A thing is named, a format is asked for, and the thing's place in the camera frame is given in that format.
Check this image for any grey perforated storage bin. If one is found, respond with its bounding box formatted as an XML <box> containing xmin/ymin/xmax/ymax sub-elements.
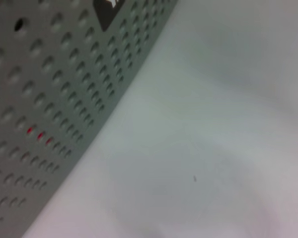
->
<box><xmin>0</xmin><ymin>0</ymin><xmax>180</xmax><ymax>238</ymax></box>

